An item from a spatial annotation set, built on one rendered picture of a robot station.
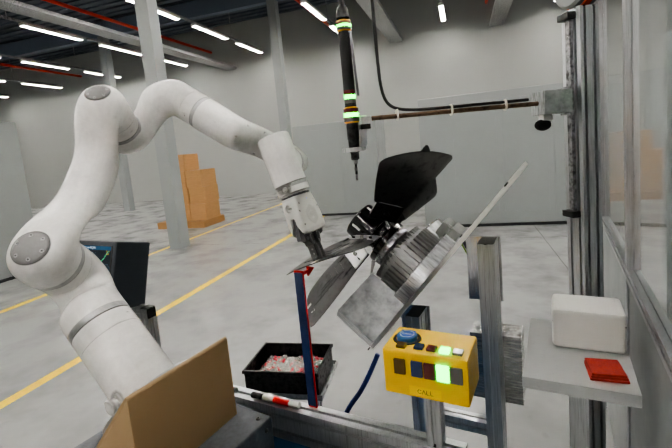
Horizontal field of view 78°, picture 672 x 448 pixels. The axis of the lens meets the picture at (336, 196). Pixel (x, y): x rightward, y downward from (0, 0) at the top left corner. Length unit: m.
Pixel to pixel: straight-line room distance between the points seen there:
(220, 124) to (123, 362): 0.57
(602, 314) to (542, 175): 5.59
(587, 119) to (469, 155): 5.29
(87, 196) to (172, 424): 0.52
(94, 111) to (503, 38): 12.99
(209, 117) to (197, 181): 8.25
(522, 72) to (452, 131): 7.08
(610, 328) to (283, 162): 0.94
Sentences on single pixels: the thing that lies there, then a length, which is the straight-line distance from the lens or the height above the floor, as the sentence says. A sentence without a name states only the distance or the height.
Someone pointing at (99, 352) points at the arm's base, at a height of 1.12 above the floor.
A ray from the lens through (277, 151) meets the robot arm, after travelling 1.03.
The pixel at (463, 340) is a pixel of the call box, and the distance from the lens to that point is 0.87.
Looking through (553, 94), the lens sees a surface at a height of 1.55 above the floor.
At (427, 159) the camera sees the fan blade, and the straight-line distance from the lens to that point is 1.14.
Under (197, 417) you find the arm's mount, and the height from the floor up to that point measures 0.99.
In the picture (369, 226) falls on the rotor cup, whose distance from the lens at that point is 1.28.
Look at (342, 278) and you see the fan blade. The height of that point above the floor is 1.05.
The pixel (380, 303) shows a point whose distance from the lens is 1.23.
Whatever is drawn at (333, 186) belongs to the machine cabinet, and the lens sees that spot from 8.71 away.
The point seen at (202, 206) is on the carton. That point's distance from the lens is 9.38.
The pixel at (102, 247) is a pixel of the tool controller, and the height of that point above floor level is 1.24.
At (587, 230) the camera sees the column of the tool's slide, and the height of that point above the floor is 1.13.
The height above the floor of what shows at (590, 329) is 0.92.
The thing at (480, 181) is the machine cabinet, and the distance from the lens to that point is 6.75.
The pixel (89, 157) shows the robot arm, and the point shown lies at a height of 1.49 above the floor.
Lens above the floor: 1.46
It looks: 7 degrees down
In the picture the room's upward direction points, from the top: 5 degrees counter-clockwise
